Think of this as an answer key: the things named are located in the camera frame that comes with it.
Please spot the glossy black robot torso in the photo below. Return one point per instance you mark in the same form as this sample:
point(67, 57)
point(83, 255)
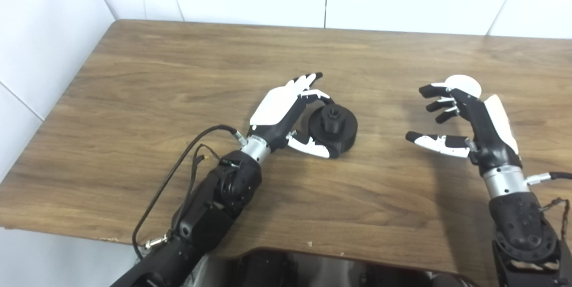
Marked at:
point(286, 271)

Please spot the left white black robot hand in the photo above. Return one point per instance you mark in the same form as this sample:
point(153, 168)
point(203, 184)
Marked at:
point(277, 108)

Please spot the round black part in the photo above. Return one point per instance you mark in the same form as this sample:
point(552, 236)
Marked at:
point(344, 130)

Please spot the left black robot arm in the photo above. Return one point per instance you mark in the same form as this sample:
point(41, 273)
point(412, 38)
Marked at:
point(210, 206)

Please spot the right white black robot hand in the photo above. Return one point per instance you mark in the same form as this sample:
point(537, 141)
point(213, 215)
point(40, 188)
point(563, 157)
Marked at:
point(491, 139)

